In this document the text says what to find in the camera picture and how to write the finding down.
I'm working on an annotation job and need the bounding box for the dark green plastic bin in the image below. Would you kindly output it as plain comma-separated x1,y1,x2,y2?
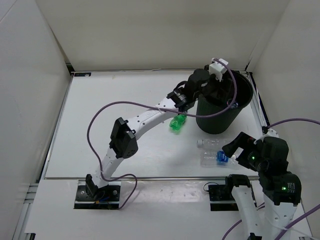
196,70,253,135

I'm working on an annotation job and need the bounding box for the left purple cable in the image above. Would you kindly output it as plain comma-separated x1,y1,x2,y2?
86,57,238,210

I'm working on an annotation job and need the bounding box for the purple cable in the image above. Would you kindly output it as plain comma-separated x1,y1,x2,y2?
219,118,320,240
86,57,238,210

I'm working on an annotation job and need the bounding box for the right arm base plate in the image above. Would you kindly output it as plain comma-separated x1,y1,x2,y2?
203,177,239,212

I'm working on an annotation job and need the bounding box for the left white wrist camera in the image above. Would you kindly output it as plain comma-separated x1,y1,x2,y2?
208,58,229,82

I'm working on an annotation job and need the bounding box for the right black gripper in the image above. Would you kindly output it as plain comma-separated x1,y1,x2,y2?
221,131,268,172

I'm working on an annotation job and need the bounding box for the clear unlabelled plastic bottle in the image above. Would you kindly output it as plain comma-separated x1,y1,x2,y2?
196,138,232,150

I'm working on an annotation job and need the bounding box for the clear Aquafina bottle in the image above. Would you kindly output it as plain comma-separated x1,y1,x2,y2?
200,150,238,168

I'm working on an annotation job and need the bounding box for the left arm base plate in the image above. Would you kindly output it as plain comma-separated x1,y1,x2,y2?
73,181,121,210

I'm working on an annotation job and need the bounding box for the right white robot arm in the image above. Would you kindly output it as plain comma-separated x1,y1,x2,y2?
222,130,302,240

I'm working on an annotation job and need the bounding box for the green plastic bottle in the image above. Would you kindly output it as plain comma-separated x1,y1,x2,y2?
169,114,187,132

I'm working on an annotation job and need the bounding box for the blue label bottle white cap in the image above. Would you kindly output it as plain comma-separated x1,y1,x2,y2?
226,98,241,110

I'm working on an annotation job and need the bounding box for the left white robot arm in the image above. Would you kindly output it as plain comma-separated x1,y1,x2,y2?
85,59,228,200

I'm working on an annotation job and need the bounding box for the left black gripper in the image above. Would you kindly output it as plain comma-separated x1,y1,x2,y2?
193,70,235,102

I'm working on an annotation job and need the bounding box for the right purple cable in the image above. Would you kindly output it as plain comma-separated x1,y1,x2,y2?
219,118,320,240

